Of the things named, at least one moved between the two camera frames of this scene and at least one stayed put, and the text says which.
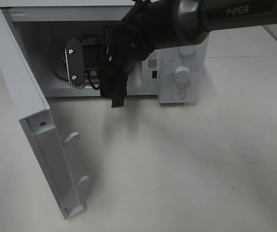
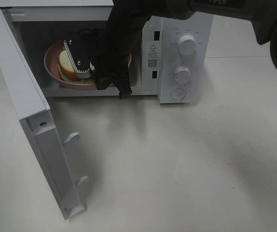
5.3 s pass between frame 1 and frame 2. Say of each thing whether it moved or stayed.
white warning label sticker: stayed
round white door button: stayed
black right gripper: moved
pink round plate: moved
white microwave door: stayed
